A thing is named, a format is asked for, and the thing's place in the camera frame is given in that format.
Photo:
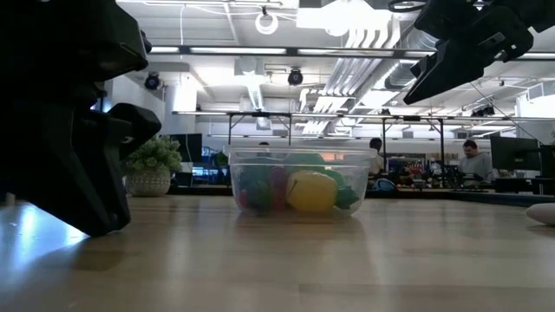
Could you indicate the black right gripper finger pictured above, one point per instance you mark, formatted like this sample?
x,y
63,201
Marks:
x,y
455,63
424,65

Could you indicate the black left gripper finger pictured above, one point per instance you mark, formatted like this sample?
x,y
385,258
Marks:
x,y
126,130
39,156

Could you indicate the red toy strawberry with leaves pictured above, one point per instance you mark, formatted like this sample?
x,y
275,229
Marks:
x,y
243,198

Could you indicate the dark green toy vegetable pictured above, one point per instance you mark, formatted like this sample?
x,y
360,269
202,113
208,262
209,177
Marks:
x,y
336,178

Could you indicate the clear plastic tupperware container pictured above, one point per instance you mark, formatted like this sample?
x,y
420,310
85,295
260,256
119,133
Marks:
x,y
303,158

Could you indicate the light green toy cabbage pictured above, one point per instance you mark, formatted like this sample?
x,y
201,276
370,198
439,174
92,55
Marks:
x,y
303,161

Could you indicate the red toy tomato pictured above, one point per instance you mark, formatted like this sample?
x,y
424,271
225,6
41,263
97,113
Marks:
x,y
277,186

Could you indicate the green potted plant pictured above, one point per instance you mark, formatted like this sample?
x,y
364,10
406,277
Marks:
x,y
156,160

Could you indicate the black ceiling spotlight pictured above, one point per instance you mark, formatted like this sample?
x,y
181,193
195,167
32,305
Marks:
x,y
152,81
295,77

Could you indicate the black background monitor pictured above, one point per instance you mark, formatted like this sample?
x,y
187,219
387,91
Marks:
x,y
516,154
186,147

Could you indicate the person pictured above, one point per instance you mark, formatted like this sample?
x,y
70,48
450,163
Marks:
x,y
474,164
376,144

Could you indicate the blue round object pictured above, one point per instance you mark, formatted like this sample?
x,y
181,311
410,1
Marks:
x,y
385,185

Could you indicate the beige folded cloth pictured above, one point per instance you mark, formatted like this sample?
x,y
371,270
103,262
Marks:
x,y
544,214

